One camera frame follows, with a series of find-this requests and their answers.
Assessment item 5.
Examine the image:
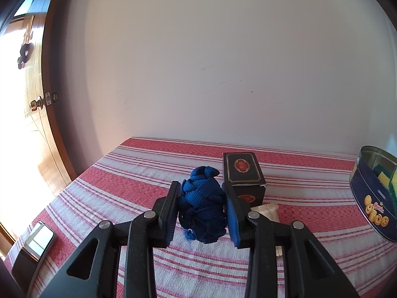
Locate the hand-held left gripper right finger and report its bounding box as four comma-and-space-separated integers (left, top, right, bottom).
222, 183, 360, 298

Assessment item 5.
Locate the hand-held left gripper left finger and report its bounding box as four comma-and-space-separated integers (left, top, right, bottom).
40, 181, 182, 298

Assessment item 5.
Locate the blue strap bundle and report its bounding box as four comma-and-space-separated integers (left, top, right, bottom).
178, 166, 228, 244

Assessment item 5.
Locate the round blue cookie tin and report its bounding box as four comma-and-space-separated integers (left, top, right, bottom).
349, 145, 397, 243

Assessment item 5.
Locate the desktop with red striped cloth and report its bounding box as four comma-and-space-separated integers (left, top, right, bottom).
4, 137, 397, 298

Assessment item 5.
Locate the white green snack packet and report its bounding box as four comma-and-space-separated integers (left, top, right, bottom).
252, 203, 287, 257

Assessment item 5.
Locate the black gift box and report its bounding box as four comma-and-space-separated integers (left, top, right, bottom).
223, 152, 267, 207

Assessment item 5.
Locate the smartphone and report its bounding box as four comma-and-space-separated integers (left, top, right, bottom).
23, 220, 55, 261

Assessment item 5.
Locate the dark flat object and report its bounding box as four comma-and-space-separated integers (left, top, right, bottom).
12, 244, 41, 286

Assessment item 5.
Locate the wooden door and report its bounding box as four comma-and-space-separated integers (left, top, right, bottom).
0, 0, 78, 249

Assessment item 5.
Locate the brass door knob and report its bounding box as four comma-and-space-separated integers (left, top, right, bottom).
30, 97, 45, 113

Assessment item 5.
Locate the dark door ornament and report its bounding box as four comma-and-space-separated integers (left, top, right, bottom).
17, 15, 36, 69

